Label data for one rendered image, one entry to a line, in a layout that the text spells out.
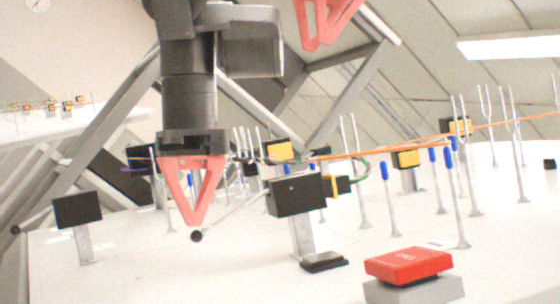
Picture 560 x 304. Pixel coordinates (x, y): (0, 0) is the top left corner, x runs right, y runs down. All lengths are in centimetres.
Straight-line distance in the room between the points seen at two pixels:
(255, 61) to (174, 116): 10
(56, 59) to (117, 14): 92
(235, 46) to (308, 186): 17
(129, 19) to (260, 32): 787
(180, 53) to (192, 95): 4
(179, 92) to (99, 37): 774
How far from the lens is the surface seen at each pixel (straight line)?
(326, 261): 66
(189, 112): 67
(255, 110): 171
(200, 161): 67
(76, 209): 96
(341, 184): 73
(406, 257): 52
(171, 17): 64
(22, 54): 823
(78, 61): 833
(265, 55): 66
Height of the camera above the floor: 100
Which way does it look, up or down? 13 degrees up
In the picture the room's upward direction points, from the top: 36 degrees clockwise
